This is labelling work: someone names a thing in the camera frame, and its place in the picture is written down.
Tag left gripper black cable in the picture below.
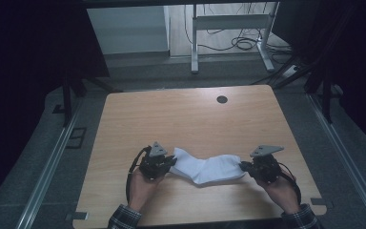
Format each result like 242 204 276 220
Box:
125 145 153 204

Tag white sock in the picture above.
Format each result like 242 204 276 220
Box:
170 165 204 186
170 147 247 186

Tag person's right hand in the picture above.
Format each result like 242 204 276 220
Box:
254 171 301 215

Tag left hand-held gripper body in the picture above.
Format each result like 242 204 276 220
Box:
138 141 173 182

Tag person's right plaid sleeve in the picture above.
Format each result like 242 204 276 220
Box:
280 203 321 229

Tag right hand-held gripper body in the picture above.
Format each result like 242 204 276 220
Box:
249 145 285 185

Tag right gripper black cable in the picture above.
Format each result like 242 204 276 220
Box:
277 161 302 204

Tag white power strip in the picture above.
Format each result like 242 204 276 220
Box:
282 64 301 79

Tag person's left plaid sleeve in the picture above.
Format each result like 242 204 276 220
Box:
107 203 143 229

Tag black metal stand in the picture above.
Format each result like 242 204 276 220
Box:
251 56 336 125
61 73 124 128

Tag aluminium floor rail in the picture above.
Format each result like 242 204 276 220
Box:
14 97 84 229
307 94 366 229

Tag dark curtain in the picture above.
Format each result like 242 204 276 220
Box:
0 0 111 213
272 0 366 157

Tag person's left hand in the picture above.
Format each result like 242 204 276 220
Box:
128 167 166 213

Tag person's plaid sleeve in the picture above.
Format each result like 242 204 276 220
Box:
280 203 321 229
107 203 143 229

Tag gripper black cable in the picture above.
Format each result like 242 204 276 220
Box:
125 145 153 204
277 161 302 204

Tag black floor cables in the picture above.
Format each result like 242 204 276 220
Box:
184 3 294 65

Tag white metal desk frame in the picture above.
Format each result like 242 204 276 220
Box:
190 1 280 75

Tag black floor socket frame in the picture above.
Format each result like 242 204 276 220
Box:
65 127 88 150

